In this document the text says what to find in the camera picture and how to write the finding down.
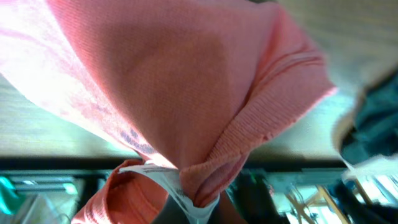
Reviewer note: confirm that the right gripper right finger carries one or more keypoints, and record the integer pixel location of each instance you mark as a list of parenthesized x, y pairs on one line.
[(225, 212)]

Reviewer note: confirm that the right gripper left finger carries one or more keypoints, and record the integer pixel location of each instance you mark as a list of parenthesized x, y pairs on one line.
[(171, 213)]

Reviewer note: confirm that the red printed t-shirt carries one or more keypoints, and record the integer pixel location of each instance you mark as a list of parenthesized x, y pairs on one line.
[(191, 86)]

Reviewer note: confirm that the black patterned garment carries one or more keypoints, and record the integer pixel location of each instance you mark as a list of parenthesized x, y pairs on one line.
[(374, 130)]

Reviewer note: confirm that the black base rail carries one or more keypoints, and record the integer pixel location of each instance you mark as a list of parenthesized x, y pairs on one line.
[(54, 190)]

